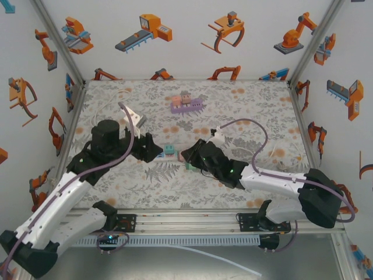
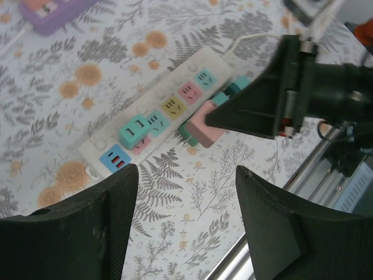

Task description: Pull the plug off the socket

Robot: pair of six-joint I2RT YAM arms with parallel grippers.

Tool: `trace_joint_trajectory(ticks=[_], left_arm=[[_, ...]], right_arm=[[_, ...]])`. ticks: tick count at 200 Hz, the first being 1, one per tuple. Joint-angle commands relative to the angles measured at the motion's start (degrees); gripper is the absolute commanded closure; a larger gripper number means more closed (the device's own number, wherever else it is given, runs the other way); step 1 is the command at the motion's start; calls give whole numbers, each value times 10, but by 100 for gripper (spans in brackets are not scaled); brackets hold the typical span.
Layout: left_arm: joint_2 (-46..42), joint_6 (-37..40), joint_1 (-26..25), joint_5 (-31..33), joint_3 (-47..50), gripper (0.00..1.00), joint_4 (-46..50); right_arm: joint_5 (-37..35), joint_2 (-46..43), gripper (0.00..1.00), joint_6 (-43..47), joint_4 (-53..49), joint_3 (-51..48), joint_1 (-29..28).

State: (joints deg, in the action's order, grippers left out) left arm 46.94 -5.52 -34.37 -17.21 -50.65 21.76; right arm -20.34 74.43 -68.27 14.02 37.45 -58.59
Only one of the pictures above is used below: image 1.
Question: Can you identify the floral patterned tablecloth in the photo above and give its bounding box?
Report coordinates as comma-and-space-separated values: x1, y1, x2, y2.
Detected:
59, 79, 324, 211

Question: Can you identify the purple power strip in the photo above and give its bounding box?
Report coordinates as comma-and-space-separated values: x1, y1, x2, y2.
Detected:
170, 97, 204, 115

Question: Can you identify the black controller box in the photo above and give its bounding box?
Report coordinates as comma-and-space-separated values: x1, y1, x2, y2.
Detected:
97, 232, 121, 254
258, 234, 280, 253

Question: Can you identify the white plastic tube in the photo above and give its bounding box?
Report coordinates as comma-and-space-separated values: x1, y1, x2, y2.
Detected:
167, 244, 263, 278

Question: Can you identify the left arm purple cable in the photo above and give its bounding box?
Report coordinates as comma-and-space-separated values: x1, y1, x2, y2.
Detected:
0, 101, 136, 280

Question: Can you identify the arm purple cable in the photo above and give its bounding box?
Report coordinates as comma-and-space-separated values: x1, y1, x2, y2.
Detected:
0, 101, 136, 280
215, 118, 358, 253

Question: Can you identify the aluminium side rail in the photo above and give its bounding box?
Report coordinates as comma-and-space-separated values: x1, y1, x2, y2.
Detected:
287, 80, 318, 173
54, 81, 88, 181

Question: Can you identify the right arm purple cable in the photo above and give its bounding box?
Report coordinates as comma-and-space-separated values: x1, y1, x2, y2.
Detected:
215, 118, 358, 253

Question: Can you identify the aluminium front rail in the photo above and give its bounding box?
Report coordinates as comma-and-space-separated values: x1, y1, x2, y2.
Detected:
58, 208, 347, 236

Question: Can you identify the white slotted cable duct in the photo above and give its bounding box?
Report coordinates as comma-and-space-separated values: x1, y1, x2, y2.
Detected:
69, 235, 262, 248

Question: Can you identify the aluminium corner post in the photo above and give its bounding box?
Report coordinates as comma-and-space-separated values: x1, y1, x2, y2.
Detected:
287, 0, 348, 87
29, 0, 87, 88

